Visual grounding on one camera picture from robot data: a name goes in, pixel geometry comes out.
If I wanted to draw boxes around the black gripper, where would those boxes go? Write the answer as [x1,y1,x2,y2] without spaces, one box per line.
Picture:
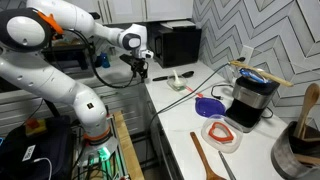
[131,57,150,83]

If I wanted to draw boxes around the blue white snack packet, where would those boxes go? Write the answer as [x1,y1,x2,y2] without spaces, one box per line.
[240,68,268,84]

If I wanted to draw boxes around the robot base stand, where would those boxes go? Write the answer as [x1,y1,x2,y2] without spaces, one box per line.
[77,134,130,180]

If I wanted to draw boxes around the red heart shaped mould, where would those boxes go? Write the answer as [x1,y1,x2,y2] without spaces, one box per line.
[208,121,236,143]

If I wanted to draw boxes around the clear plastic lunch box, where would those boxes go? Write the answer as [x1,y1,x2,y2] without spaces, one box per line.
[200,114,244,154]

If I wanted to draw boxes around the white plastic spoon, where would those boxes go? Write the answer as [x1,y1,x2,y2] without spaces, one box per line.
[172,69,184,86]

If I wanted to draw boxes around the blue bottle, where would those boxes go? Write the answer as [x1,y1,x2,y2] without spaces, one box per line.
[99,52,112,69]

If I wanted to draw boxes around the small clear plastic container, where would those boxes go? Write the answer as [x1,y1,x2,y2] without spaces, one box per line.
[166,77,188,92]

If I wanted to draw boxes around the black plastic serving spoon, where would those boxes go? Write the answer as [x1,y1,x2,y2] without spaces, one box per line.
[152,70,195,82]

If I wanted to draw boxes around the black microwave oven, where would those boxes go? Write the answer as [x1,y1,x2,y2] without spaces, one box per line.
[146,21,203,69]

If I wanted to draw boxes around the small red utensil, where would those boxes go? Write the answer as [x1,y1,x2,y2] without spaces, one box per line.
[184,85,204,99]

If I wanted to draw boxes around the white upper cabinets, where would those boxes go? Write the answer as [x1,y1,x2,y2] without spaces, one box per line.
[64,0,194,25]

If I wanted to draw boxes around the white counter cabinet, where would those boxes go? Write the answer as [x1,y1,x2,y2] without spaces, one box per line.
[144,83,186,180]

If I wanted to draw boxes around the wooden board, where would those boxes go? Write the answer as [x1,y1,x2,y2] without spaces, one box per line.
[113,110,145,180]

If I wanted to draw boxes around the black countertop appliance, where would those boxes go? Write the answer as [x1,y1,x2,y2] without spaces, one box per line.
[41,43,90,72]

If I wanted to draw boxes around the brown wooden spoon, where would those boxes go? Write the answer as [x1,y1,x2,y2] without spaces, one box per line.
[189,131,228,180]

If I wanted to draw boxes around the black steel coffee maker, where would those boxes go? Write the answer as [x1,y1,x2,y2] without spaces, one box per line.
[225,75,281,134]

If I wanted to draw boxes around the black bag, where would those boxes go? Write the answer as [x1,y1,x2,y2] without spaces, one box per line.
[0,115,76,180]

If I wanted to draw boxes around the red emergency stop button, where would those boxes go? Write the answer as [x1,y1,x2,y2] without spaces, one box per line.
[25,117,48,137]

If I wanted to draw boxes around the thin metal utensil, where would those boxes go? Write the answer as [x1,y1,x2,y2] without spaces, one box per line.
[218,150,238,180]

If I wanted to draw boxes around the light wooden spatula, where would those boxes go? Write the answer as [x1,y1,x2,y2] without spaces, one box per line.
[229,59,294,88]

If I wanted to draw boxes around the grey metal utensil holder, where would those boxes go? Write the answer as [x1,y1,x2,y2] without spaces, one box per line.
[270,120,320,180]

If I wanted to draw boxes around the pale wooden spoon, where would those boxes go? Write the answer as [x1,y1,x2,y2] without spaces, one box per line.
[293,82,320,140]

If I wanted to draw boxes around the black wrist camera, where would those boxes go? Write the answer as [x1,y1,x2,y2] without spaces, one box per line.
[119,53,136,64]

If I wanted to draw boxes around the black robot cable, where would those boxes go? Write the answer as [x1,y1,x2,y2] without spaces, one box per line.
[62,28,138,90]

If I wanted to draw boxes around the long black power cable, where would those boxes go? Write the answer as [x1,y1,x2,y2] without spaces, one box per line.
[145,61,235,134]

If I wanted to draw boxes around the black coffee maker cord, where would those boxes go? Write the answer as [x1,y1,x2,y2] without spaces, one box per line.
[210,83,275,120]

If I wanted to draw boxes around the white wall outlet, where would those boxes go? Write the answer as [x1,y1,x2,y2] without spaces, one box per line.
[239,44,255,66]

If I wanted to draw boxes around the white charging cable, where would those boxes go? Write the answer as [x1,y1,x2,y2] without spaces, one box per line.
[33,157,54,180]

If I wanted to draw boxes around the wooden utensil handle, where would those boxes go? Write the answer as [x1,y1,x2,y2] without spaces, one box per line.
[293,153,320,167]

